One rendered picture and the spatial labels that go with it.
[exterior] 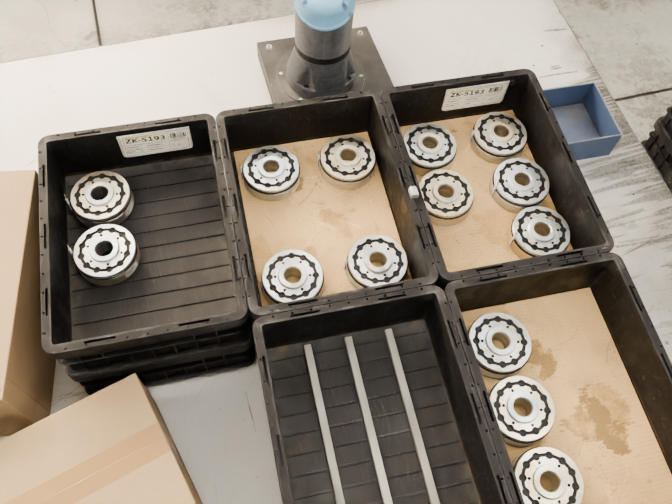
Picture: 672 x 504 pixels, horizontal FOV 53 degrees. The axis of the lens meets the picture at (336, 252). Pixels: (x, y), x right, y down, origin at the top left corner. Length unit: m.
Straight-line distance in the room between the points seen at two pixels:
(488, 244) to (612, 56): 1.75
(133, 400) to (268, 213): 0.40
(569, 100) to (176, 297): 0.97
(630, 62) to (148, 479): 2.37
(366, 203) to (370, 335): 0.26
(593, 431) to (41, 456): 0.83
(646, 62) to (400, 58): 1.46
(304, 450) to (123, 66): 0.98
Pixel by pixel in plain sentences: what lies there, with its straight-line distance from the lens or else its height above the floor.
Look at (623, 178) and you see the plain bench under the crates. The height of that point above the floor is 0.70.
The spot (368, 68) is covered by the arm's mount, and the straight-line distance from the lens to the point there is 1.55.
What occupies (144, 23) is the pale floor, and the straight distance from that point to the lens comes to 2.79.
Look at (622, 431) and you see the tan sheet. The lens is 1.18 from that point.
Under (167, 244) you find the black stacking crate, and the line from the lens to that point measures 1.21.
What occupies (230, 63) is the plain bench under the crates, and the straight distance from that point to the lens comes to 1.62.
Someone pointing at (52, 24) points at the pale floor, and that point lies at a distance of 2.87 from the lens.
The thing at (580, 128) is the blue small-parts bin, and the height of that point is 0.70.
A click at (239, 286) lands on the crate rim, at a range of 1.04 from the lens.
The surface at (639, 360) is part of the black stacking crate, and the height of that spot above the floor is 0.88.
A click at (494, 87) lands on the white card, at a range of 1.35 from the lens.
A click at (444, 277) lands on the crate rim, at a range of 1.07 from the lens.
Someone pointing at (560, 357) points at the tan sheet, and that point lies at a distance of 1.18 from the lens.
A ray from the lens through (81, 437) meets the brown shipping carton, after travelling 1.08.
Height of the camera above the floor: 1.87
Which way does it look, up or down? 62 degrees down
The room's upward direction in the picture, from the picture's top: 5 degrees clockwise
